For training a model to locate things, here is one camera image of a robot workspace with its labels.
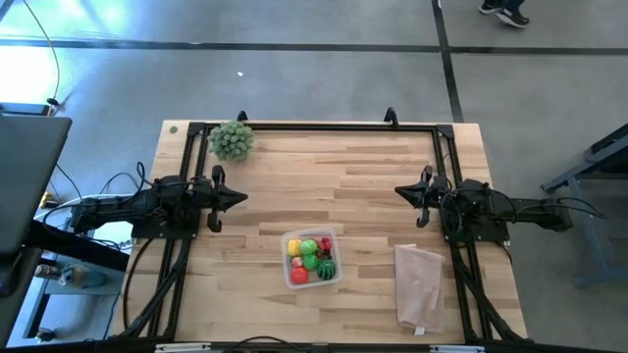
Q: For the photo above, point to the large red tomato toy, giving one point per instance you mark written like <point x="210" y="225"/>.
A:
<point x="298" y="275"/>

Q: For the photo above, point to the striped green watermelon toy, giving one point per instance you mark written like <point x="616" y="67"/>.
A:
<point x="326" y="269"/>

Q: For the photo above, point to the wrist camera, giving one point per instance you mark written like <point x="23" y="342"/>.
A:
<point x="440" y="195"/>
<point x="206" y="195"/>

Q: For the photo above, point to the silver aluminium bracket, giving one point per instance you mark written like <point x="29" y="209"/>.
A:
<point x="182" y="347"/>
<point x="456" y="349"/>

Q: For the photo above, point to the person's shoe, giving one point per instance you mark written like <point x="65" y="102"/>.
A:
<point x="513" y="18"/>
<point x="489" y="7"/>

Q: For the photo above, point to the potted green artificial plant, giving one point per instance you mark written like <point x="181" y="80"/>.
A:
<point x="230" y="139"/>

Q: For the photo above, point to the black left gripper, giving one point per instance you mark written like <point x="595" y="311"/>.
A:
<point x="216" y="223"/>

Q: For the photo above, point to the clear plastic tupperware container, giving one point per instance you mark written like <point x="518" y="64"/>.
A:
<point x="314" y="282"/>

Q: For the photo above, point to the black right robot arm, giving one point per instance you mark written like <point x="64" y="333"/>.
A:
<point x="535" y="216"/>

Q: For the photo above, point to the white paper sign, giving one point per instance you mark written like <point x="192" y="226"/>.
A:
<point x="115" y="240"/>

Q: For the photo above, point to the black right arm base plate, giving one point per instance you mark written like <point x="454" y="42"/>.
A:
<point x="490" y="235"/>

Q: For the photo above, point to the grey desk top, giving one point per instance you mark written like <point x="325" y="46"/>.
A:
<point x="29" y="171"/>

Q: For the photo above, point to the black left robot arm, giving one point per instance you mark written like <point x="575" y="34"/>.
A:
<point x="113" y="211"/>

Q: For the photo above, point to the teal bottle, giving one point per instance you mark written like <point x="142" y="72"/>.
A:
<point x="73" y="275"/>

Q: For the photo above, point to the black frame bracket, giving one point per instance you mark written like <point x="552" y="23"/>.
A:
<point x="242" y="116"/>
<point x="391" y="116"/>

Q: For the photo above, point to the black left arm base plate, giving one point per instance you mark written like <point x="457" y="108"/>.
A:
<point x="147" y="233"/>

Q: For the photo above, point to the plain green apple toy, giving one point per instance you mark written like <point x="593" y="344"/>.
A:
<point x="308" y="246"/>

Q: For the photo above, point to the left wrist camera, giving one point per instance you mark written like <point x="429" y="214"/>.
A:
<point x="206" y="195"/>

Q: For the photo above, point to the beige folded cloth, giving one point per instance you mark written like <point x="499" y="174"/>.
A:
<point x="419" y="289"/>

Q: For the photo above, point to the blue-grey metal table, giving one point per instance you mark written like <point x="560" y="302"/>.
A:
<point x="608" y="152"/>

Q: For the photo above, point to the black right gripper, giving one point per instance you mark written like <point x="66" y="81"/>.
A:
<point x="426" y="172"/>

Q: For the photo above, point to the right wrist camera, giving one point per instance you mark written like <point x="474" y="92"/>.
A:
<point x="440" y="195"/>

